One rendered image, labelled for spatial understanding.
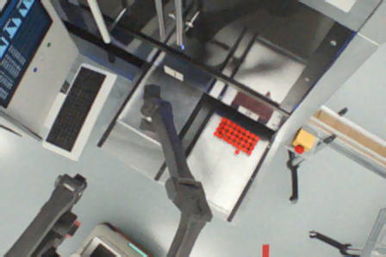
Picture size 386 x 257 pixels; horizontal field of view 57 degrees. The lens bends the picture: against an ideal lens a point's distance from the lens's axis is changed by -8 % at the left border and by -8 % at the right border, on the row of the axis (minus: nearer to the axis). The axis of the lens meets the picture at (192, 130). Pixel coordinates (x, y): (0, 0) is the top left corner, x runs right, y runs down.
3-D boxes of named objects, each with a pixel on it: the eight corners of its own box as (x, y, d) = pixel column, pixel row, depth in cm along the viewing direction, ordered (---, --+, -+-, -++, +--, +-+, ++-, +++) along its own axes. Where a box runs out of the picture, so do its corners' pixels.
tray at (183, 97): (158, 58, 173) (158, 54, 170) (209, 84, 170) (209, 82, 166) (118, 121, 165) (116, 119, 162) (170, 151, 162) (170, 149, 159)
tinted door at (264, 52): (183, 53, 137) (181, -60, 81) (291, 111, 132) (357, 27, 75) (183, 55, 137) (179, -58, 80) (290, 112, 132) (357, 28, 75)
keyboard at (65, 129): (82, 66, 180) (80, 64, 178) (107, 75, 179) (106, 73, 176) (45, 141, 170) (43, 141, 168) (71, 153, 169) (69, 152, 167)
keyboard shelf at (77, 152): (69, 59, 184) (68, 56, 181) (118, 76, 181) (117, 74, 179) (28, 141, 173) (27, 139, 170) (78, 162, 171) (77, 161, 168)
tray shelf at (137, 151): (150, 55, 175) (149, 53, 174) (286, 128, 167) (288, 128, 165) (93, 144, 164) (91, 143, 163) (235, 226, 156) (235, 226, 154)
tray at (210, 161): (214, 114, 166) (214, 111, 163) (267, 144, 163) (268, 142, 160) (173, 183, 159) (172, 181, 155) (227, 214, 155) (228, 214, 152)
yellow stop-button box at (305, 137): (298, 129, 157) (302, 124, 150) (313, 137, 156) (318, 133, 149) (290, 145, 155) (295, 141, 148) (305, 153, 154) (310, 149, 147)
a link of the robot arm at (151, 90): (149, 108, 132) (171, 113, 136) (152, 76, 135) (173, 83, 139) (133, 115, 141) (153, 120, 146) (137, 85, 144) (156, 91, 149)
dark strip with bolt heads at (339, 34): (267, 123, 153) (336, 19, 76) (277, 128, 152) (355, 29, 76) (265, 125, 153) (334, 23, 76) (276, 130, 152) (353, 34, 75)
